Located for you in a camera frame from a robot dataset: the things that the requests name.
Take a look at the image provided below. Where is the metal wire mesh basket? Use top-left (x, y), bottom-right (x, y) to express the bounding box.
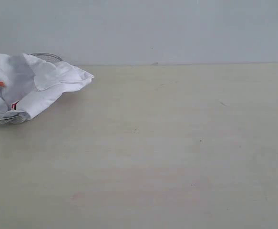
top-left (0, 53), bottom-right (63, 125)

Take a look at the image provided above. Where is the white shirt with red print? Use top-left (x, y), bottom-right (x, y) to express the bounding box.
top-left (0, 53), bottom-right (94, 120)

